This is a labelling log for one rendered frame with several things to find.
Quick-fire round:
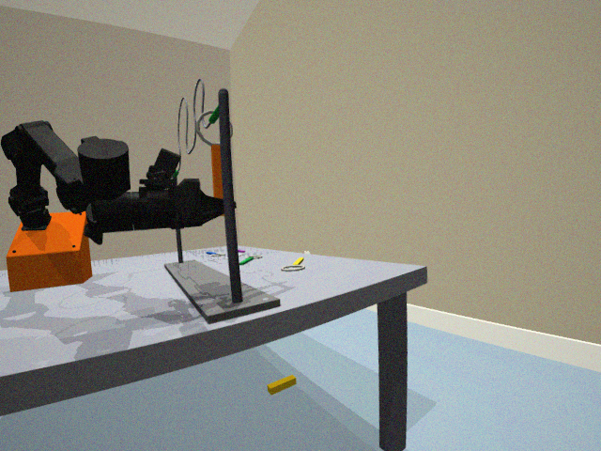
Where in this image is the yellow rectangular block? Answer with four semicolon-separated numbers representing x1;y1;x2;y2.
268;375;296;395

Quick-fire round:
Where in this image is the white ring with yellow handle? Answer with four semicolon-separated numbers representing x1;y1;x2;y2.
281;257;305;272

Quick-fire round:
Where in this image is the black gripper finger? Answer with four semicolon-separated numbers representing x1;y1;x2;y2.
200;190;223;224

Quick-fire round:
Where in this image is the orange handle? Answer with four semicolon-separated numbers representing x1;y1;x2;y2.
196;110;233;199

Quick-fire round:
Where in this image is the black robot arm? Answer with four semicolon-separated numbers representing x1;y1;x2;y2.
1;120;181;245

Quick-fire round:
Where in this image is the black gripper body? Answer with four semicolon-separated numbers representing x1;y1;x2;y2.
131;179;203;231

